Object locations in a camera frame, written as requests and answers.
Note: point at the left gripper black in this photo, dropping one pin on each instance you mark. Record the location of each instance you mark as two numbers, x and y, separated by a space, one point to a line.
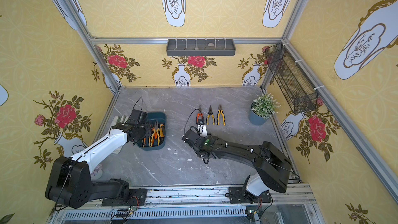
142 131

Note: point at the orange long-nose pliers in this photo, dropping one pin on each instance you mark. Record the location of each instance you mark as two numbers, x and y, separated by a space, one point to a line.
200 120

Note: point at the yellow black long-nose pliers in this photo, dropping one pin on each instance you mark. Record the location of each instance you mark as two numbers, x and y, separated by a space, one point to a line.
210 116

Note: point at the yellow black combination pliers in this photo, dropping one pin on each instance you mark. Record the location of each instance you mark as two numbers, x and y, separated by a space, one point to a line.
221 120

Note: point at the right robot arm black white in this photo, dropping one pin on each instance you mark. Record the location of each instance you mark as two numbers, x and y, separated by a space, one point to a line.
271 165

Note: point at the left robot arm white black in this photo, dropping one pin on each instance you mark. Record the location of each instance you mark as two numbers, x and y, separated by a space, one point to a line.
70 182

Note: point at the teal storage box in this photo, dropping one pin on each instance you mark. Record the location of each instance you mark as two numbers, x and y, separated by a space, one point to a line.
156 138

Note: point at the white green work glove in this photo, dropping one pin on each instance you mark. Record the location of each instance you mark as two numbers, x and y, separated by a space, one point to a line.
119 121

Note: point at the blue plant pot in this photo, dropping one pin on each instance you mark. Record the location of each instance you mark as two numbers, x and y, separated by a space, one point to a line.
255 119

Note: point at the green white artificial plant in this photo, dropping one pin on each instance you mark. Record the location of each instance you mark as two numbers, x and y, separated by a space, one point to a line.
265 106

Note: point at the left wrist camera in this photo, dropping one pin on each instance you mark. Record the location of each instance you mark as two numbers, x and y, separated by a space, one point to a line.
136 117

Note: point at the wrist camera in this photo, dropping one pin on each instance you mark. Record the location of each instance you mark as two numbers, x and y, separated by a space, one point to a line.
202 130
136 117

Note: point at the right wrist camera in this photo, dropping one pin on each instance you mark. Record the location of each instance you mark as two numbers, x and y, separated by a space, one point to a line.
202 130

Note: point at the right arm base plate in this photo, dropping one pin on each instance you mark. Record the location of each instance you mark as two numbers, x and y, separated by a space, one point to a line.
240 195

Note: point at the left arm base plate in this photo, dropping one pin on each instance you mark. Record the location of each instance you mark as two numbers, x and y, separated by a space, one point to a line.
132 197

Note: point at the grey wall shelf tray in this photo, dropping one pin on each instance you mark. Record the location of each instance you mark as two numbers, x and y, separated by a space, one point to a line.
200 47

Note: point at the black wire mesh basket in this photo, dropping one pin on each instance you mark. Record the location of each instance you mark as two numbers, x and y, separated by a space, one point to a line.
298 91

